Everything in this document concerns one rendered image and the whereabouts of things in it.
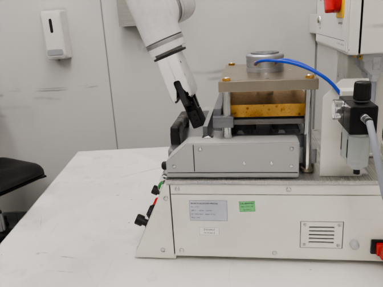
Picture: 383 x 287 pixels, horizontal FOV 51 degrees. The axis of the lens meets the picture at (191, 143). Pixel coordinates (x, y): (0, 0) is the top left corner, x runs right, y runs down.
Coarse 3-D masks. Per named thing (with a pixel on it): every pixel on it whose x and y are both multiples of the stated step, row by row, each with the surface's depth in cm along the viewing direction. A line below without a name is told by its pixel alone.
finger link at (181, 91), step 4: (176, 84) 85; (180, 84) 85; (180, 88) 85; (180, 92) 85; (184, 92) 85; (180, 96) 85; (184, 96) 85; (184, 100) 85; (188, 100) 86; (184, 104) 85; (188, 104) 85
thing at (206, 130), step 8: (208, 120) 88; (184, 128) 98; (192, 128) 98; (200, 128) 97; (208, 128) 85; (184, 136) 91; (192, 136) 91; (200, 136) 91; (312, 144) 81; (168, 152) 83; (312, 152) 78; (312, 160) 79
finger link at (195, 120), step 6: (192, 102) 87; (186, 108) 88; (192, 108) 88; (198, 108) 89; (192, 114) 89; (198, 114) 90; (192, 120) 90; (198, 120) 90; (204, 120) 90; (198, 126) 91
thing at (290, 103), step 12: (240, 96) 86; (252, 96) 86; (264, 96) 85; (276, 96) 84; (288, 96) 84; (300, 96) 83; (240, 108) 79; (252, 108) 78; (264, 108) 78; (276, 108) 78; (288, 108) 77; (300, 108) 77; (240, 120) 79; (252, 120) 79; (264, 120) 79; (276, 120) 78; (288, 120) 78; (300, 120) 78
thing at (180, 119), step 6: (180, 114) 95; (186, 114) 96; (180, 120) 89; (186, 120) 95; (174, 126) 85; (180, 126) 86; (186, 126) 98; (174, 132) 85; (180, 132) 86; (174, 138) 85; (180, 138) 86; (174, 144) 86
